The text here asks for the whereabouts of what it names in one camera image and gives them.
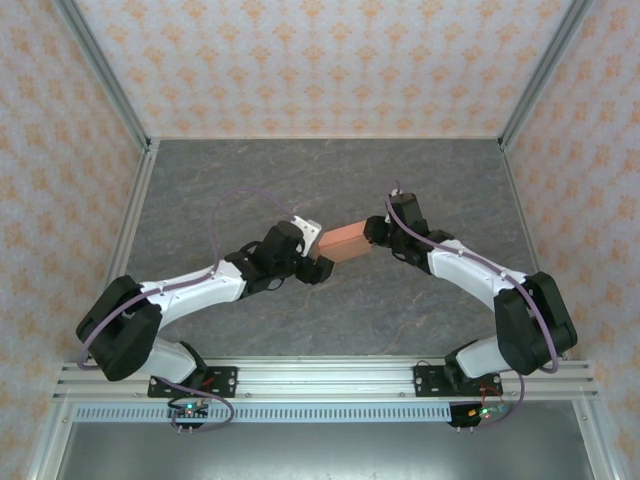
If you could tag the salmon pink paper box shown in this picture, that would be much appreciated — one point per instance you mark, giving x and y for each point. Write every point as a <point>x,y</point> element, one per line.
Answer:
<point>345,242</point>

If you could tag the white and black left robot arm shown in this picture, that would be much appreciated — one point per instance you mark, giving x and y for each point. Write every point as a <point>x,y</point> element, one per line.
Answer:
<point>200,290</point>

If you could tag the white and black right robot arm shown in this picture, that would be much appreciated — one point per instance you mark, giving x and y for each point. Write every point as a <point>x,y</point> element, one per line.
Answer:
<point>470,270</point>

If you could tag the wide aluminium profile beam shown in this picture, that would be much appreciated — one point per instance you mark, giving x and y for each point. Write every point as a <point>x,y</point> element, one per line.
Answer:
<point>325,375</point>

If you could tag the grey metal sheet panel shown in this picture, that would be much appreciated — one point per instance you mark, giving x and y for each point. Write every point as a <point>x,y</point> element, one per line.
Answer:
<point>325,450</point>

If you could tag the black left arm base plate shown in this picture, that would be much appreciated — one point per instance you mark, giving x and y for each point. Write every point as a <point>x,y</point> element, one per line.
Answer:
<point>222,380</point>

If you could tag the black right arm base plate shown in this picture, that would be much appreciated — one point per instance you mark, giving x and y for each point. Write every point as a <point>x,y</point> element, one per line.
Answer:
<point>425,380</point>

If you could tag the aluminium frame post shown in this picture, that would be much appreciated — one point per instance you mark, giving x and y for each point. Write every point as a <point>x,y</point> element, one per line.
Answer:
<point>109,75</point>
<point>543,75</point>

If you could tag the aluminium frame leg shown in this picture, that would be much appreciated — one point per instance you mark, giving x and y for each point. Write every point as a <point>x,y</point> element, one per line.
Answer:
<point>598,445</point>
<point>47,445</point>

